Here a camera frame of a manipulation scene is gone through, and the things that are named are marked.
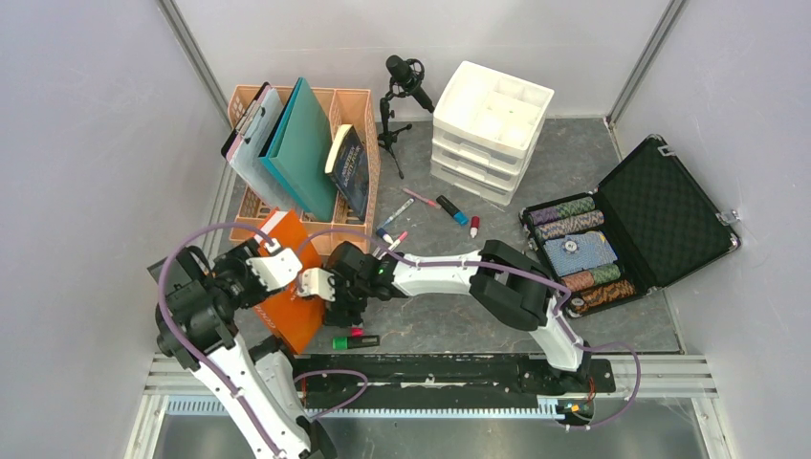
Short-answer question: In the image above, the blue cap white marker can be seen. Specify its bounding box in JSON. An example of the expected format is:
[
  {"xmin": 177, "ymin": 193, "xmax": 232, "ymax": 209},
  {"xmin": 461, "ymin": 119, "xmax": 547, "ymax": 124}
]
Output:
[{"xmin": 375, "ymin": 228, "xmax": 394, "ymax": 244}]

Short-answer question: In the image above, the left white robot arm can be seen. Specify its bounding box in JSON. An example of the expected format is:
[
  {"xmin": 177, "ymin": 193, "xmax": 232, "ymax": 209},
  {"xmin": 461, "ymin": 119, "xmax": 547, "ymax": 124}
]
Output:
[{"xmin": 150, "ymin": 239, "xmax": 337, "ymax": 458}]

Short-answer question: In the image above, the orange book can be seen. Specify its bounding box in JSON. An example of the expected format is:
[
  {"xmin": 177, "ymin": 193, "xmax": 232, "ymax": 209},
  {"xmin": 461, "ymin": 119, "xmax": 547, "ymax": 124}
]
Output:
[{"xmin": 252, "ymin": 208, "xmax": 325, "ymax": 355}]

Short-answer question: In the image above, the green file folder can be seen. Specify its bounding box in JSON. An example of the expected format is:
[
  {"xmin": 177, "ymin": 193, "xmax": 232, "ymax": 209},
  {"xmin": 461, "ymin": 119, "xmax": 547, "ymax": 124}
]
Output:
[{"xmin": 259, "ymin": 77, "xmax": 337, "ymax": 222}]

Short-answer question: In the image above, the blue highlighter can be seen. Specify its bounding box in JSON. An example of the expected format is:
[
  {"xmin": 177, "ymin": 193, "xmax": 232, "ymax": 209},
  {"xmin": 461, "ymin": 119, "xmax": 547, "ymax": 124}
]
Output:
[{"xmin": 436, "ymin": 195, "xmax": 469, "ymax": 227}]

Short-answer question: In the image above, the pink thin pen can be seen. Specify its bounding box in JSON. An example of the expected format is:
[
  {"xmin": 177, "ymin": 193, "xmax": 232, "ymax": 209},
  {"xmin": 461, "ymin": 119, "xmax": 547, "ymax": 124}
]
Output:
[{"xmin": 402, "ymin": 187, "xmax": 442, "ymax": 208}]

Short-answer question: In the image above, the green highlighter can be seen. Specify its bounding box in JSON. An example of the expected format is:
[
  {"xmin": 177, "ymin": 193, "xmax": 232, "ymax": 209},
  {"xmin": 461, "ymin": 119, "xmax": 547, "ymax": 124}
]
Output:
[{"xmin": 332, "ymin": 335, "xmax": 381, "ymax": 351}]

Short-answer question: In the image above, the peach plastic file organizer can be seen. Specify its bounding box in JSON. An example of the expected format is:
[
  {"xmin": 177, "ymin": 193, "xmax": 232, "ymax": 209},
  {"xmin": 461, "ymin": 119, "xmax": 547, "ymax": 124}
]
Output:
[{"xmin": 228, "ymin": 84, "xmax": 381, "ymax": 256}]

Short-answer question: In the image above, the pink white marker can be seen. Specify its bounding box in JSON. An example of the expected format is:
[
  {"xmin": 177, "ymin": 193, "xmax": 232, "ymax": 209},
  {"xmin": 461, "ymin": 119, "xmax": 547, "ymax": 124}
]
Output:
[{"xmin": 387, "ymin": 231, "xmax": 408, "ymax": 251}]

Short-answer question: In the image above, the black open carrying case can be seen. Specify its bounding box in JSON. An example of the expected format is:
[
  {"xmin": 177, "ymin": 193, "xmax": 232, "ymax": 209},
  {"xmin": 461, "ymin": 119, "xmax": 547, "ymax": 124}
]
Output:
[{"xmin": 519, "ymin": 134, "xmax": 741, "ymax": 318}]

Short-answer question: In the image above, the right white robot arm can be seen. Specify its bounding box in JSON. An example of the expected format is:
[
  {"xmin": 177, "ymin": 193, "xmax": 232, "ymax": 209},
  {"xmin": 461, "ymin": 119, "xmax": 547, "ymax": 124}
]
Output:
[{"xmin": 323, "ymin": 239, "xmax": 595, "ymax": 392}]

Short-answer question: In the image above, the white plastic drawer unit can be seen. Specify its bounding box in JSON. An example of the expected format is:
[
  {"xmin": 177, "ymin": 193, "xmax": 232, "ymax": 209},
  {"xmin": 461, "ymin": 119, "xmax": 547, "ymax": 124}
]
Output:
[{"xmin": 430, "ymin": 61, "xmax": 555, "ymax": 206}]

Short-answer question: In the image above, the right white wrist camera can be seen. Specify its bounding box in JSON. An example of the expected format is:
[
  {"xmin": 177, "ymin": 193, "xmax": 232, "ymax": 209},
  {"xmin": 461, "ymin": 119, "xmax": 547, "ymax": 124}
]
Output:
[{"xmin": 296, "ymin": 268, "xmax": 336, "ymax": 302}]

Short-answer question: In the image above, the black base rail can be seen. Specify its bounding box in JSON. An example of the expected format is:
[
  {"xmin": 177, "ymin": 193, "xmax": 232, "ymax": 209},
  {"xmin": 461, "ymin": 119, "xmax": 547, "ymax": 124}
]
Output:
[{"xmin": 293, "ymin": 354, "xmax": 617, "ymax": 410}]

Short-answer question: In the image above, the clear barrel pen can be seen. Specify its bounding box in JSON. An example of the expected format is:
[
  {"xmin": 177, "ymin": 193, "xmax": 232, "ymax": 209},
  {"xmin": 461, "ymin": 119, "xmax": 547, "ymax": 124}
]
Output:
[{"xmin": 380, "ymin": 197, "xmax": 415, "ymax": 228}]

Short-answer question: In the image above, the black clipboard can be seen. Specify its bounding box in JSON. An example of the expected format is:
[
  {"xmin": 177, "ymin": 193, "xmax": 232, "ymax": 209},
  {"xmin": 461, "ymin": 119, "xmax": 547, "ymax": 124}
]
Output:
[{"xmin": 220, "ymin": 82, "xmax": 272, "ymax": 160}]

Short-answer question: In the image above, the printed white paper sheet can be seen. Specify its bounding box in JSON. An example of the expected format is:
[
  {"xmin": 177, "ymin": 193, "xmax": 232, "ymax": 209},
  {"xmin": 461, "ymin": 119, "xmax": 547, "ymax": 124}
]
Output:
[{"xmin": 225, "ymin": 86, "xmax": 296, "ymax": 210}]

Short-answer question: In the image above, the dark blue hardcover book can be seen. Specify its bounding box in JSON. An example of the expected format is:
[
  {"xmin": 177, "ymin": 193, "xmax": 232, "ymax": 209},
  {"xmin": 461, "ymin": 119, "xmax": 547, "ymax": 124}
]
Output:
[{"xmin": 324, "ymin": 123, "xmax": 370, "ymax": 221}]

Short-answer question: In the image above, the black microphone on tripod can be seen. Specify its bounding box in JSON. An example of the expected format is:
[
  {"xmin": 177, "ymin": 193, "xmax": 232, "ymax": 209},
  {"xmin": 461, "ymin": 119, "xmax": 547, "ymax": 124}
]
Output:
[{"xmin": 373, "ymin": 55, "xmax": 436, "ymax": 180}]

